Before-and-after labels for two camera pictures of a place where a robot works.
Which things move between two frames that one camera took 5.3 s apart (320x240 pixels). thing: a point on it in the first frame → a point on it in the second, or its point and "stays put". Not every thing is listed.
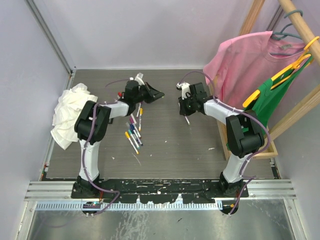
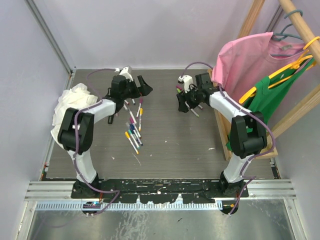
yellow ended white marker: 127,135 stays put
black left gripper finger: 155,93 → 144,84
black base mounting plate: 160,191 stays put
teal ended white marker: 134,138 stays put
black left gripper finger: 156,97 → 146,89
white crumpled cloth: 70,105 stays put
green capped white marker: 187,120 → 194,112
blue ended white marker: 132,128 stays put
